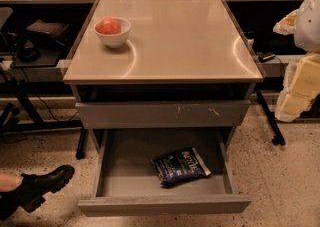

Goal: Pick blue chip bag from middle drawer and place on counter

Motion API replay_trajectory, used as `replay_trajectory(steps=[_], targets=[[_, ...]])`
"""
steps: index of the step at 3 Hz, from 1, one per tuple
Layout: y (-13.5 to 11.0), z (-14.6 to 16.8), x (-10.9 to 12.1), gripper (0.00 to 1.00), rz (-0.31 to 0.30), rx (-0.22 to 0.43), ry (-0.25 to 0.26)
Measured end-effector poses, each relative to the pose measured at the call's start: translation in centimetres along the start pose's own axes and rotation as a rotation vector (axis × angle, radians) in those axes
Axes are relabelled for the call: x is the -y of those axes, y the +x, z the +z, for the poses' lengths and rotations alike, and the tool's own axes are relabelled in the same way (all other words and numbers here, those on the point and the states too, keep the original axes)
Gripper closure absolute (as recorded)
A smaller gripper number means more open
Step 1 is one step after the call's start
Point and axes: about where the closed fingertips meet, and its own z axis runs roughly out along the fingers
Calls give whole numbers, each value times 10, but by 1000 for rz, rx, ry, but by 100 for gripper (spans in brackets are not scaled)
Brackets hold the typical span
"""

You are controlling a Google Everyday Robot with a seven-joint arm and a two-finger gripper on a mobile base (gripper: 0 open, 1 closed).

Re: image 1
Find closed grey upper drawer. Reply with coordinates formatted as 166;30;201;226
76;100;250;129

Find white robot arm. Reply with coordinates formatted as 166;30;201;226
273;0;320;122

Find black table leg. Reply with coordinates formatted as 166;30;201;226
76;128;87;160
256;91;286;146

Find black table leg right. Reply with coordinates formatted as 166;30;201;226
256;91;286;146

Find black chunky boot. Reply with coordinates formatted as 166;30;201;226
16;165;75;213

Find black table leg left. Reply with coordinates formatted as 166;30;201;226
76;128;87;160

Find dark box on shelf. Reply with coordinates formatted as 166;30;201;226
26;19;69;50

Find white ceramic bowl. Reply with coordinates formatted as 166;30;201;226
94;17;131;48

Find red apple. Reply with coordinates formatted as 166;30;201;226
96;18;121;35

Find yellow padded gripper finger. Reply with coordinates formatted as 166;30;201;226
275;53;320;122
273;10;298;35

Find person's bare leg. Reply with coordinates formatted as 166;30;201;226
0;173;23;192

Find small black device on ledge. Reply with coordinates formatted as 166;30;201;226
257;52;275;63

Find black headphones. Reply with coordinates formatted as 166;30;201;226
17;45;41;62

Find blue chip bag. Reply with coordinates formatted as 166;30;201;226
151;147;211;188

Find grey drawer cabinet with counter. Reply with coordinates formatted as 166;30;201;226
64;0;264;142

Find open grey middle drawer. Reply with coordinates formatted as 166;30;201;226
79;128;251;217

